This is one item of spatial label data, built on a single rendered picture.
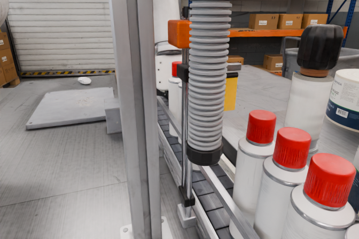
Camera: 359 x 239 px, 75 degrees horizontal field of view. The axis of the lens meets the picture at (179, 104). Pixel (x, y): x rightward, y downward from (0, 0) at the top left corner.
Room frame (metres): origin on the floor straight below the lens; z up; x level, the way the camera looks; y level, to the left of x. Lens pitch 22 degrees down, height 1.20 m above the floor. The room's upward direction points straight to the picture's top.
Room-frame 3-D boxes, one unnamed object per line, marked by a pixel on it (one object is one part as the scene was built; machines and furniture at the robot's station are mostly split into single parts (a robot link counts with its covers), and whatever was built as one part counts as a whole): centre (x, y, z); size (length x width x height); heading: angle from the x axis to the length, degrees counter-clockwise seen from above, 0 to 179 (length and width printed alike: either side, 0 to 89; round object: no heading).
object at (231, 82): (0.32, -0.07, 1.09); 0.03 x 0.01 x 0.06; 108
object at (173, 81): (0.59, 0.00, 0.98); 0.05 x 0.05 x 0.20
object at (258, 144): (0.27, -0.10, 0.98); 0.05 x 0.05 x 0.20
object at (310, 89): (0.53, -0.31, 1.03); 0.09 x 0.09 x 0.30
